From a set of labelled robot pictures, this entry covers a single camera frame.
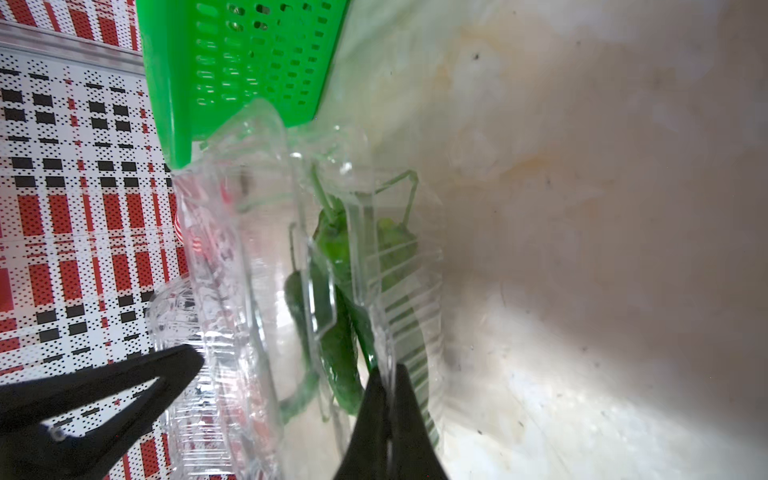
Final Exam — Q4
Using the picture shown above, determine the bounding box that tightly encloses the clear plastic clamshell with peppers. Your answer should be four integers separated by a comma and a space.
150, 100, 446, 479

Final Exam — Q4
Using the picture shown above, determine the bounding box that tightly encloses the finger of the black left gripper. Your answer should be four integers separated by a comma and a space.
1, 344, 204, 479

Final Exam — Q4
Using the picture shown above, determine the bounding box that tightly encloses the green plastic basket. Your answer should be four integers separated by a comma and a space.
136, 0, 349, 170

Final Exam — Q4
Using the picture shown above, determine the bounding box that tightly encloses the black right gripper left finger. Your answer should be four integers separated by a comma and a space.
334, 368, 390, 480

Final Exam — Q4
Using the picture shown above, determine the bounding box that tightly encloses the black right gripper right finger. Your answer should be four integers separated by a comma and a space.
389, 364, 448, 480

